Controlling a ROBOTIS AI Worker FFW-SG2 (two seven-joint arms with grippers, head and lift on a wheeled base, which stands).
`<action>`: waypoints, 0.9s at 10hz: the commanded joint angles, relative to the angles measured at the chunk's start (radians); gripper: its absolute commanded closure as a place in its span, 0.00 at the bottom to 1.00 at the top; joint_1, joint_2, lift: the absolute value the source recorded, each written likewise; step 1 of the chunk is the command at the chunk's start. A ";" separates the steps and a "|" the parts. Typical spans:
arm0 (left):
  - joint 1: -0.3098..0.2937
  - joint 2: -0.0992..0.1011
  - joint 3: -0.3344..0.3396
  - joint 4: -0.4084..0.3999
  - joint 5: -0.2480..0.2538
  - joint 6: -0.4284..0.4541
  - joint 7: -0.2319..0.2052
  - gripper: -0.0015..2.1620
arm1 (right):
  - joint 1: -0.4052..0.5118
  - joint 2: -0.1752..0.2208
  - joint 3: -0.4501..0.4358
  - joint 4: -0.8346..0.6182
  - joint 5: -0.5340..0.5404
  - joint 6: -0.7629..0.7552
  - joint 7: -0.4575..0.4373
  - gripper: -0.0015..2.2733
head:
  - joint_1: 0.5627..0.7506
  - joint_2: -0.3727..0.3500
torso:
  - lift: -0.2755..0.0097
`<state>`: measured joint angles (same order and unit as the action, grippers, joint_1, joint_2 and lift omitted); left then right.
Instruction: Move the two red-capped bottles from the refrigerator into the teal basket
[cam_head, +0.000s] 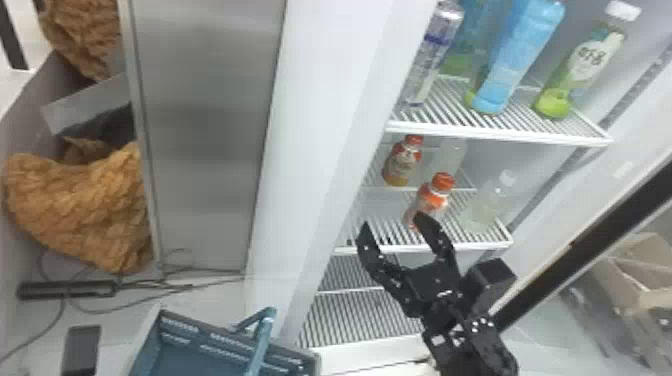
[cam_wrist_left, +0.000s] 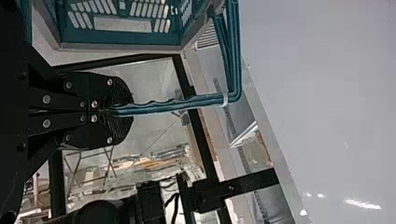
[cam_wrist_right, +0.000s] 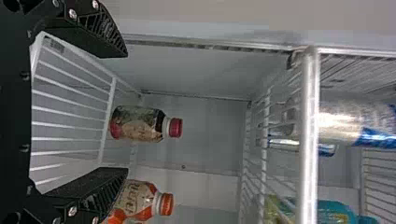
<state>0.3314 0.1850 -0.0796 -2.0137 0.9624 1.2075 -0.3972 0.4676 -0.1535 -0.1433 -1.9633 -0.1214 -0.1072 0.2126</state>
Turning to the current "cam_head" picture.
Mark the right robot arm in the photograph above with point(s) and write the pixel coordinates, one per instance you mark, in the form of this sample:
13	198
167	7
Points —
472	346

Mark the black power strip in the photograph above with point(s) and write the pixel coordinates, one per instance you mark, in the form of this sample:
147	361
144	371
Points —
68	289

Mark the fridge door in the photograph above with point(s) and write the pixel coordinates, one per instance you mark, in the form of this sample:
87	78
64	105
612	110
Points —
588	246

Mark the white fridge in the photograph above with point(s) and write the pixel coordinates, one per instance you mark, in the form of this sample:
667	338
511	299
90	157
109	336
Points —
325	131

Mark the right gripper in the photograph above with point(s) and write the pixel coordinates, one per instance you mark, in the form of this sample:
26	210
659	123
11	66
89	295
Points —
433	290

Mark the cardboard box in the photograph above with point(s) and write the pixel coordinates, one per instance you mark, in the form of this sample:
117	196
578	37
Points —
635	281

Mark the green bottle with white label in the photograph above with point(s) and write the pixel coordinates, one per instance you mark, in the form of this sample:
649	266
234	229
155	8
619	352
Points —
577	68

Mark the clear bottle with blue label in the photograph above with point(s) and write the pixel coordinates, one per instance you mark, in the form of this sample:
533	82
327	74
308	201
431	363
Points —
433	50

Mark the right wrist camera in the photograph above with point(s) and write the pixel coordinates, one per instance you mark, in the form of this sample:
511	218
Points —
487	286

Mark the orange bottle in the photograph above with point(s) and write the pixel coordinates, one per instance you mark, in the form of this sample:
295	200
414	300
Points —
431	199
403	162

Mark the blue basket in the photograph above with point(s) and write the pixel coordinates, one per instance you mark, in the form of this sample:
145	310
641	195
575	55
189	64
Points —
210	349

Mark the black phone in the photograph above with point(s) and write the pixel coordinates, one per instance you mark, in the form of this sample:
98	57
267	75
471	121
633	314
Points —
81	349

